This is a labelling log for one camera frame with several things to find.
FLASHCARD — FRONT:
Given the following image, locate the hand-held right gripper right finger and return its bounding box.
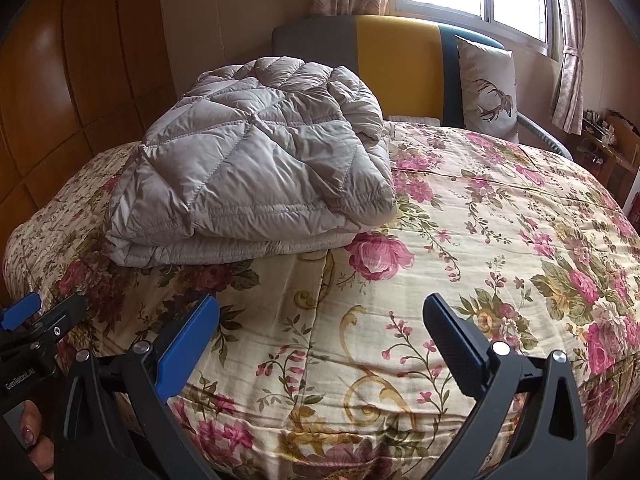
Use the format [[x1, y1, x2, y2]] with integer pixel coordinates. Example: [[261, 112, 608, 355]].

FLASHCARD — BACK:
[[421, 292, 588, 480]]

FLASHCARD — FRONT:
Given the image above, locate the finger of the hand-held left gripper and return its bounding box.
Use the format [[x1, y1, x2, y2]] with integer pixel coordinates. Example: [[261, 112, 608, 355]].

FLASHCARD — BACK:
[[19, 294, 87, 347], [0, 291, 43, 333]]

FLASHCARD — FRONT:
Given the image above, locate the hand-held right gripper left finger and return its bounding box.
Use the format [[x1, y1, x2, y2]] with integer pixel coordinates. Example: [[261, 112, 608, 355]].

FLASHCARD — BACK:
[[54, 294, 222, 480]]

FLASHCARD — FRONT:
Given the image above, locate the beige quilted down jacket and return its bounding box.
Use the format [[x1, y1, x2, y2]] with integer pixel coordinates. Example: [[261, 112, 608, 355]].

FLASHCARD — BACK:
[[102, 56, 399, 267]]

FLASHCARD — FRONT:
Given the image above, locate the person's left hand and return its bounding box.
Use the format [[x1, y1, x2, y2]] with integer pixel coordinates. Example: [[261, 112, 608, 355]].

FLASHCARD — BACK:
[[17, 399, 59, 479]]

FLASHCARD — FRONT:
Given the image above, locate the floral bedspread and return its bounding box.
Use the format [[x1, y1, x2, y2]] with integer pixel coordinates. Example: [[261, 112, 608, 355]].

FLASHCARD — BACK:
[[2, 120, 640, 480]]

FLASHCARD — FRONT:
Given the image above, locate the white knitted cloth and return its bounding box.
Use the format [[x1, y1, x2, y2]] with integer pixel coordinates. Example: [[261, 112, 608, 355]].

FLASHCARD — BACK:
[[386, 115, 442, 127]]

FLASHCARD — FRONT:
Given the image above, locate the glossy wooden wardrobe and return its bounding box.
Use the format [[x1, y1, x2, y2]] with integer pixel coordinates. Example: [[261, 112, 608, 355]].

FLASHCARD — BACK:
[[0, 0, 201, 306]]

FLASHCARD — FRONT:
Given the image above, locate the white box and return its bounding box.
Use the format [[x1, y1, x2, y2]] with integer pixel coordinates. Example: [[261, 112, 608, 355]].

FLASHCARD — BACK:
[[622, 162, 640, 211]]

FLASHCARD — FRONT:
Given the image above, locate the cluttered wooden shelf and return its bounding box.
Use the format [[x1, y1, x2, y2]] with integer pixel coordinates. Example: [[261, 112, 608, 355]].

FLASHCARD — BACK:
[[575, 107, 640, 201]]

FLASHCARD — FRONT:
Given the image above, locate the deer print pillow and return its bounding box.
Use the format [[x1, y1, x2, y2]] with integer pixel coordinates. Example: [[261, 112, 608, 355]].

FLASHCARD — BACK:
[[456, 37, 521, 144]]

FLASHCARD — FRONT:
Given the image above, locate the grey yellow teal armchair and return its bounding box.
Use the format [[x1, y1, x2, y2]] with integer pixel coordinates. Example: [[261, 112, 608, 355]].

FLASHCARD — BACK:
[[271, 14, 573, 161]]

